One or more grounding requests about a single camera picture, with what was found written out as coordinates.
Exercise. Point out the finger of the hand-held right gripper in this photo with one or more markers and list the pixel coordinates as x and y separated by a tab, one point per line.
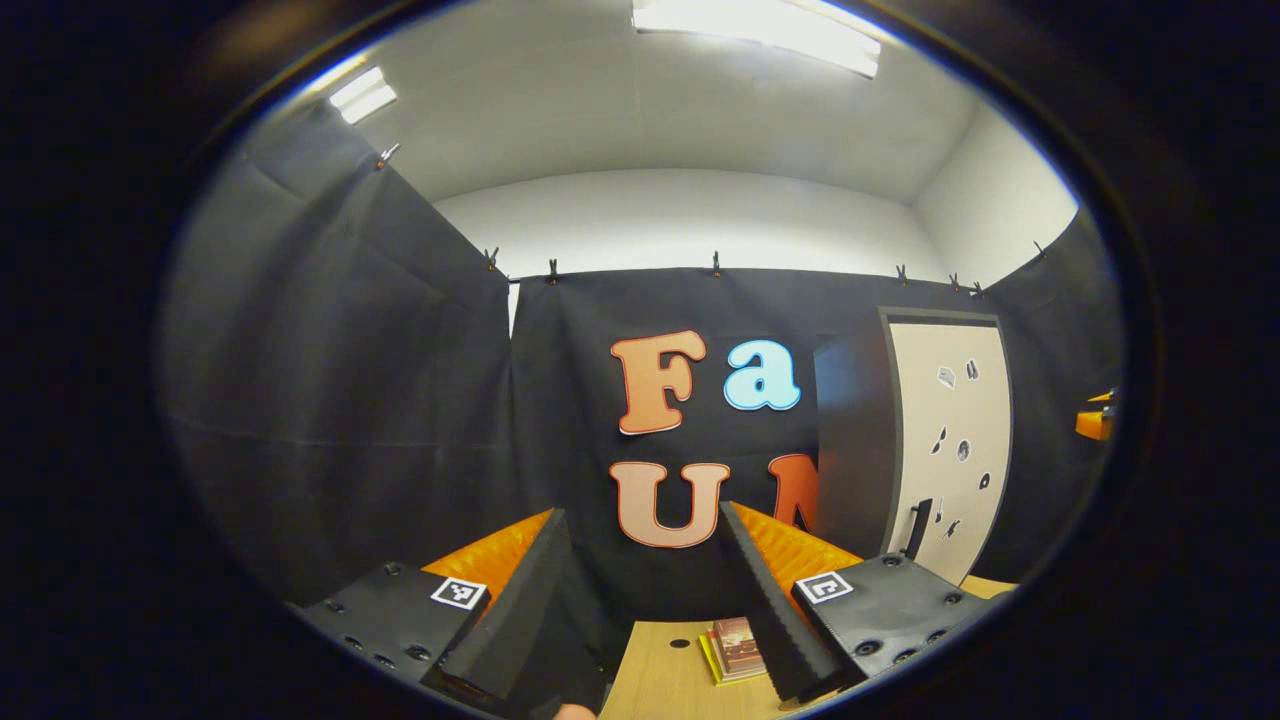
1095	422

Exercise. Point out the black backdrop cloth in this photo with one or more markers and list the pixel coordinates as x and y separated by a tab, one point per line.
350	400

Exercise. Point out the white cabinet door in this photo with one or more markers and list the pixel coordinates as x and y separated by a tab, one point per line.
915	420

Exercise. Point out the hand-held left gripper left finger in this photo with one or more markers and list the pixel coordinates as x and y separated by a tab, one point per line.
520	605

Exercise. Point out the yellow book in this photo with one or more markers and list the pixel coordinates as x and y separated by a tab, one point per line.
708	655

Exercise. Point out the row of black cloth clips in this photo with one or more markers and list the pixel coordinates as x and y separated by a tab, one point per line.
716	265

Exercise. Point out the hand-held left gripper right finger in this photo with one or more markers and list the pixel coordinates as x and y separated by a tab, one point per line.
768	615

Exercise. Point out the small ceiling light panel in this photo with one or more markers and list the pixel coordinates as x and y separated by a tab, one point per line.
362	95

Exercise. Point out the grey cabinet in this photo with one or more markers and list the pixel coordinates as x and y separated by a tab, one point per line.
850	450

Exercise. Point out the large ceiling light panel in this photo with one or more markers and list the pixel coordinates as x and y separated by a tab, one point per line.
760	30

